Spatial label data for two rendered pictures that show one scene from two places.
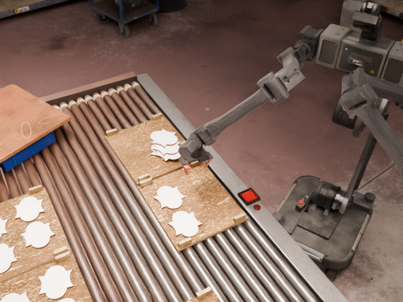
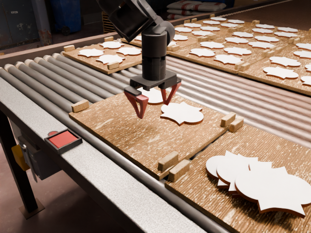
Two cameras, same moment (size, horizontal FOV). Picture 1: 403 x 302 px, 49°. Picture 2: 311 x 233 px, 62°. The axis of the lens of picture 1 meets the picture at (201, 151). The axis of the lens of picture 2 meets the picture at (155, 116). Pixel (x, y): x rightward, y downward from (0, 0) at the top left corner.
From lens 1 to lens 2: 231 cm
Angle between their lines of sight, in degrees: 106
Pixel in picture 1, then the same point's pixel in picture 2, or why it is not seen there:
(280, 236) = (28, 112)
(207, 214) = (124, 107)
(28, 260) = (264, 64)
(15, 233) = (299, 72)
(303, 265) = (13, 96)
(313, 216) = not seen: outside the picture
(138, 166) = (265, 144)
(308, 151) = not seen: outside the picture
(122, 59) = not seen: outside the picture
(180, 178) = (183, 138)
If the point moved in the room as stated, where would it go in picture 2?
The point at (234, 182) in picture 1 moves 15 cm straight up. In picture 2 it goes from (88, 161) to (79, 110)
